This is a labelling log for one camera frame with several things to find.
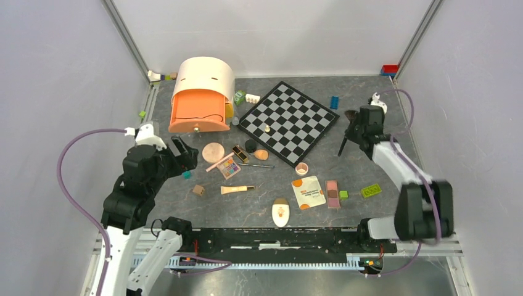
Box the black fan brush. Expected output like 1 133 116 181
337 110 358 157

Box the wooden handle makeup brush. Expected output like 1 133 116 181
220 186 256 195

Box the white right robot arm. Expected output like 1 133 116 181
343 105 454 252

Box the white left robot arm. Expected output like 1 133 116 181
94 136 199 295

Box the beige makeup sponge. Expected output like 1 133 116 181
253 149 269 161

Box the small teal cube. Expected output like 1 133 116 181
182 171 192 179

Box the round pink compact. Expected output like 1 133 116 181
202 142 225 164

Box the pink lip pencil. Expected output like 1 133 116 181
205 154 232 172

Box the small wooden cube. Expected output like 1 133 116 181
192 184 205 196

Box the blue lego brick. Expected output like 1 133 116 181
329 96 339 110

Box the colourful eyeshadow palette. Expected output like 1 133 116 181
216 157 241 179

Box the green lego brick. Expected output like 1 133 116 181
360 184 382 199

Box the white round drawer organizer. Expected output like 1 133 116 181
171 57 235 119

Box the red blue bricks corner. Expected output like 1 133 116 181
380 65 399 77

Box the pink brown blush palette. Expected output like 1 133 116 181
325 180 341 209

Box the black round cap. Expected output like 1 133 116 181
245 139 257 154

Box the small round pink jar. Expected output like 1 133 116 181
295 162 309 176

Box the black grey chessboard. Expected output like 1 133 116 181
238 81 339 167

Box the green toy block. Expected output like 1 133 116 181
233 90 246 105

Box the white orange sachet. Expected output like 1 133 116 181
291 176 326 210

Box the white lego brick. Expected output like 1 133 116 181
245 94 261 104

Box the black mounting rail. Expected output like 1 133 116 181
179 227 397 264

